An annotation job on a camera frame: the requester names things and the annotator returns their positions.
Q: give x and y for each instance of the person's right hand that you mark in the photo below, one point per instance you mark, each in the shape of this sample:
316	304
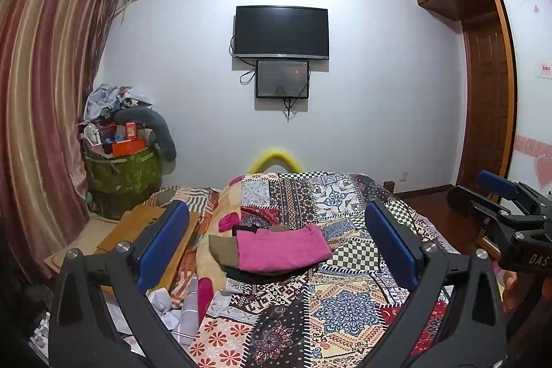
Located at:
515	287

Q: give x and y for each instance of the brown wooden door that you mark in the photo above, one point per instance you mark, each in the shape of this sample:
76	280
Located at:
487	100

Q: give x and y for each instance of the white crumpled paper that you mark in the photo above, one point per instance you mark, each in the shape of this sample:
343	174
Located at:
180	316

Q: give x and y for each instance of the striped red curtain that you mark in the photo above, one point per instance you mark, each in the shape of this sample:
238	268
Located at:
50	55

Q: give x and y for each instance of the pink pants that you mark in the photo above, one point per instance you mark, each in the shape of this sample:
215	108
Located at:
280	249

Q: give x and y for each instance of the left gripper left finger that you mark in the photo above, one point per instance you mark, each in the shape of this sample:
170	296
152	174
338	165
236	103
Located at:
155	340

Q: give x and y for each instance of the grey neck pillow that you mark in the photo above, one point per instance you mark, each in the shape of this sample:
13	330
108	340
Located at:
152	120

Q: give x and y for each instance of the small wall monitor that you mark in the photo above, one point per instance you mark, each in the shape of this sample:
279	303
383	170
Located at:
282	79

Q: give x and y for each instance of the orange floral blanket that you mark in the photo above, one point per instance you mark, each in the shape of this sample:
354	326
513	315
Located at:
209	206

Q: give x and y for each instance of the orange box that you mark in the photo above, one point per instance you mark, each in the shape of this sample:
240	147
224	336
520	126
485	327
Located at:
128	147

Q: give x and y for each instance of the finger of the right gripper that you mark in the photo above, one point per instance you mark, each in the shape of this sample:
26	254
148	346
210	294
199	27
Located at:
500	186
472	205

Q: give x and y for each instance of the patchwork patterned bedspread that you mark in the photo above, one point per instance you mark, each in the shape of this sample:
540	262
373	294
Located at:
330	315

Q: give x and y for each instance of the green storage bag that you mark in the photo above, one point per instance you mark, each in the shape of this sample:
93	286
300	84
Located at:
133	173

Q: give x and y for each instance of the black folded garment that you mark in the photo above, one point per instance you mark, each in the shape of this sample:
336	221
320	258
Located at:
258	264

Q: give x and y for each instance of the olive green pants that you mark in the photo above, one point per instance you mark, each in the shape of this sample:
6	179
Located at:
225	249

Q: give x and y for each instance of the large wall television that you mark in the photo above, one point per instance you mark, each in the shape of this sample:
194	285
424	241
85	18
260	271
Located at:
281	32

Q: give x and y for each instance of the yellow curved headboard rail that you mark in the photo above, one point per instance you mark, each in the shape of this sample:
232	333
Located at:
275	157

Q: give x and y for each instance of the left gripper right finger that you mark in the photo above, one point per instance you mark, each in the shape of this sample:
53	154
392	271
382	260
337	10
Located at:
413	267

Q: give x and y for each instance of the grey clothes pile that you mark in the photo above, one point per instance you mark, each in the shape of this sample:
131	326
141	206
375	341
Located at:
107	99

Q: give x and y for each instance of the wooden lap desk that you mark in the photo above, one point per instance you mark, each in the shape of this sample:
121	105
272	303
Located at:
158	235

